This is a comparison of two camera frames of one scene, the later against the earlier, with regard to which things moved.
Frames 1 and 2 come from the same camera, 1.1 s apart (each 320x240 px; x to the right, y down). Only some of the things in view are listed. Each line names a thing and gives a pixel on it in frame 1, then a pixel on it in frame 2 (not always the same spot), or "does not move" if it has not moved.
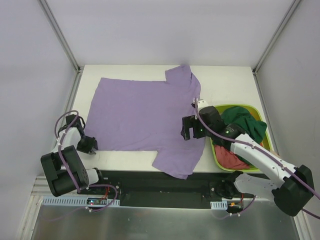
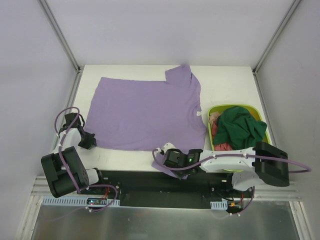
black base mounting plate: [149, 189] does not move
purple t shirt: [147, 115] does not move
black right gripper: [188, 127] to [167, 160]
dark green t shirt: [253, 128] does not move
